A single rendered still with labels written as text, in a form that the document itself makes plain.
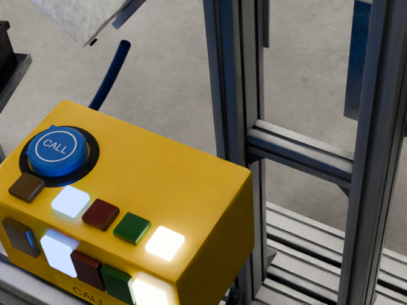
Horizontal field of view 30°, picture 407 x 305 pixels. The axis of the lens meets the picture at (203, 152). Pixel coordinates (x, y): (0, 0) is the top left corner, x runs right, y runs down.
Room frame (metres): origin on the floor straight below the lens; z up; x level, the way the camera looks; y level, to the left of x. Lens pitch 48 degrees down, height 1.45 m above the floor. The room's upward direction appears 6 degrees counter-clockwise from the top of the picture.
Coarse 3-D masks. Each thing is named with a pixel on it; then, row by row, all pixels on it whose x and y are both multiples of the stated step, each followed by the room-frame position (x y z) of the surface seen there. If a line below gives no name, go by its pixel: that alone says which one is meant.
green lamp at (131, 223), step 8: (128, 216) 0.29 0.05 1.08; (136, 216) 0.29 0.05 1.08; (120, 224) 0.28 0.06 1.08; (128, 224) 0.28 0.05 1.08; (136, 224) 0.28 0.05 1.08; (144, 224) 0.28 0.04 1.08; (120, 232) 0.28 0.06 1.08; (128, 232) 0.28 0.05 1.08; (136, 232) 0.27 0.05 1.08; (144, 232) 0.28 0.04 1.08; (128, 240) 0.27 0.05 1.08; (136, 240) 0.27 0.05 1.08
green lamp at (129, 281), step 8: (104, 264) 0.27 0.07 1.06; (104, 272) 0.26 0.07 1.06; (112, 272) 0.26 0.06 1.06; (120, 272) 0.26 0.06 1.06; (104, 280) 0.26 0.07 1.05; (112, 280) 0.26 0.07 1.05; (120, 280) 0.26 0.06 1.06; (128, 280) 0.25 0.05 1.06; (112, 288) 0.26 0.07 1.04; (120, 288) 0.26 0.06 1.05; (128, 288) 0.25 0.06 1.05; (112, 296) 0.26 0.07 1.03; (120, 296) 0.26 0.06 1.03; (128, 296) 0.25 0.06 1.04
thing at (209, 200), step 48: (96, 144) 0.36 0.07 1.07; (144, 144) 0.35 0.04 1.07; (0, 192) 0.32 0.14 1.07; (48, 192) 0.32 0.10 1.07; (96, 192) 0.31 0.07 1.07; (144, 192) 0.31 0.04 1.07; (192, 192) 0.31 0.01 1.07; (240, 192) 0.30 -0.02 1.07; (96, 240) 0.28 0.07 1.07; (144, 240) 0.27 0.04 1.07; (192, 240) 0.27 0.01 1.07; (240, 240) 0.30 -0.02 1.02; (192, 288) 0.25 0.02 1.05
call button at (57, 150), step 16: (48, 128) 0.37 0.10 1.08; (64, 128) 0.37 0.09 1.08; (32, 144) 0.36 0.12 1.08; (48, 144) 0.35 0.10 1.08; (64, 144) 0.35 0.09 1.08; (80, 144) 0.35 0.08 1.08; (32, 160) 0.34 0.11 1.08; (48, 160) 0.34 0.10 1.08; (64, 160) 0.34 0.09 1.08; (80, 160) 0.34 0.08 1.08; (48, 176) 0.33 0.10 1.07; (64, 176) 0.33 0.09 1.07
